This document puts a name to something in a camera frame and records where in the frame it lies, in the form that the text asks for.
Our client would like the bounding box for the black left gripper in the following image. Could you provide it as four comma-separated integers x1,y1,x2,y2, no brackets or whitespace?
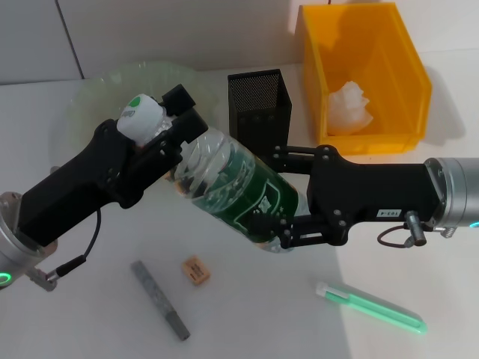
16,119,183,248

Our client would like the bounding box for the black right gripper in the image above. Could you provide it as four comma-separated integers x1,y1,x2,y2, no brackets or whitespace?
254,144,448,252

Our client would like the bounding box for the clear green-label water bottle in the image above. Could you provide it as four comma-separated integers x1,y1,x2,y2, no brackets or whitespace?
116,93,311,255

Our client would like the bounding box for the white paper ball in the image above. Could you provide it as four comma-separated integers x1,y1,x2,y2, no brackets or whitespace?
327,80,375,135

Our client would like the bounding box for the black mesh pen holder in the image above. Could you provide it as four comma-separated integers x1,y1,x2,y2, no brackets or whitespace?
227,68,293,165

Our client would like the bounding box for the pale green glass fruit plate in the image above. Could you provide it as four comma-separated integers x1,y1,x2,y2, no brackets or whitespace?
66,59,220,150

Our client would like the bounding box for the beige eraser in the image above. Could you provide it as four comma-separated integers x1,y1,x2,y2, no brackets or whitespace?
180,255,213,287

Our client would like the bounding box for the grey marker pen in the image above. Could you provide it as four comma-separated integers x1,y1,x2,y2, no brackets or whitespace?
130,260,191,341

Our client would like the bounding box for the yellow plastic bin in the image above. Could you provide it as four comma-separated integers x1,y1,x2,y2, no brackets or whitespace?
301,2,433,156

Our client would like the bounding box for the silver right wrist pin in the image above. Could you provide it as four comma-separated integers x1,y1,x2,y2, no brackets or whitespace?
406,209,427,247

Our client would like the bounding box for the silver wrist pin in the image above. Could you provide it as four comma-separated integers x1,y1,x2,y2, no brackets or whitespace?
28,267,57,292
406,209,427,247

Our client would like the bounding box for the silver left wrist pin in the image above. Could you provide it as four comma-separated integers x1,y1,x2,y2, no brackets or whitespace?
28,267,57,292

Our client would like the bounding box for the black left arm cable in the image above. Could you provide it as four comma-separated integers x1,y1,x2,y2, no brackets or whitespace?
46,209,103,281

